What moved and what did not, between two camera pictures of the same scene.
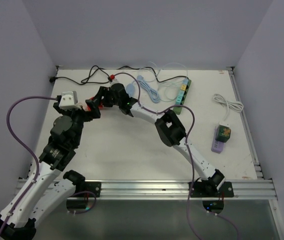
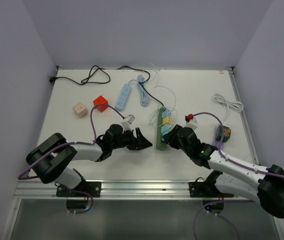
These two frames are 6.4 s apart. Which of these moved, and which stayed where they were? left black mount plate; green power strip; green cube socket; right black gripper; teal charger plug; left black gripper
Moved: green power strip; teal charger plug; left black gripper; right black gripper
Stayed: green cube socket; left black mount plate
